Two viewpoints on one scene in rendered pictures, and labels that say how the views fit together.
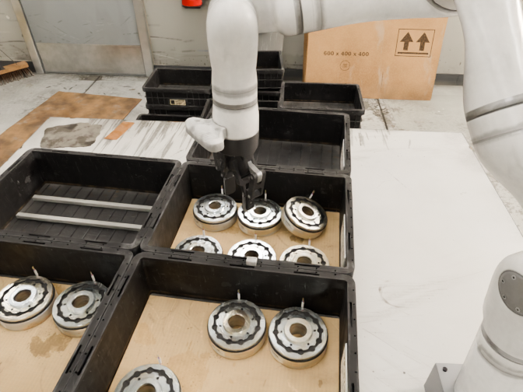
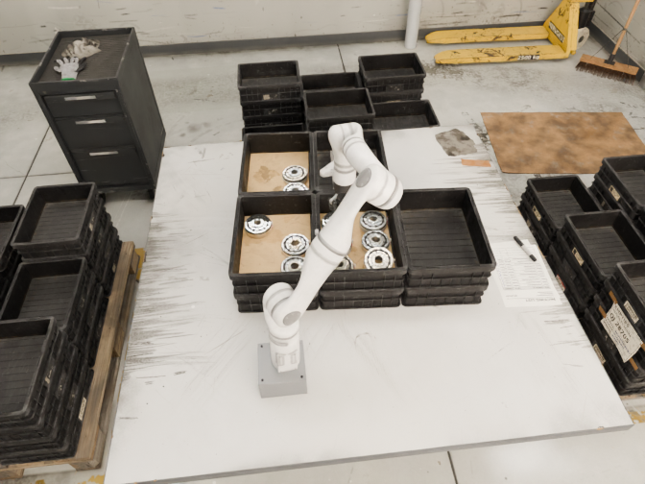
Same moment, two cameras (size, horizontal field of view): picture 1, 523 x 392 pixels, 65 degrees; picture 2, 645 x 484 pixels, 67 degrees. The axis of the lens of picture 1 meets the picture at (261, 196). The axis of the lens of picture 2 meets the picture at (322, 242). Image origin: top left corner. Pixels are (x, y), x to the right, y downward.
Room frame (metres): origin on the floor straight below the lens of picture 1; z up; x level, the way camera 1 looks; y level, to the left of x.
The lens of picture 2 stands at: (0.32, -1.15, 2.20)
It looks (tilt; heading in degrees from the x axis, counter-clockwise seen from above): 48 degrees down; 80
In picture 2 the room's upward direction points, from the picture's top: 1 degrees counter-clockwise
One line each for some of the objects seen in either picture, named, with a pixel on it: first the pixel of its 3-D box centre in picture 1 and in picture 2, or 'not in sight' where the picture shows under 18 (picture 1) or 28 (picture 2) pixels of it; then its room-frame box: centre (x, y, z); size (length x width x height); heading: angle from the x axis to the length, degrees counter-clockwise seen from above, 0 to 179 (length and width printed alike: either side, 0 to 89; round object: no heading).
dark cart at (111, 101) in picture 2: not in sight; (111, 121); (-0.52, 1.65, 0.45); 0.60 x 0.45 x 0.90; 86
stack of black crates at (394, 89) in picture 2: not in sight; (388, 95); (1.29, 1.71, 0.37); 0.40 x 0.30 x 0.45; 176
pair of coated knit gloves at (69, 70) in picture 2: not in sight; (67, 67); (-0.61, 1.54, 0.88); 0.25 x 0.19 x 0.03; 86
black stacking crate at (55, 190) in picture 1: (82, 212); (349, 170); (0.71, 0.41, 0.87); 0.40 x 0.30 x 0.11; 82
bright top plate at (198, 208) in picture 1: (215, 207); (372, 220); (0.73, 0.11, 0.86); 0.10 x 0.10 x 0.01
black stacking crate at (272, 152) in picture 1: (273, 154); (439, 236); (0.94, -0.03, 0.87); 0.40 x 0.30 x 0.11; 82
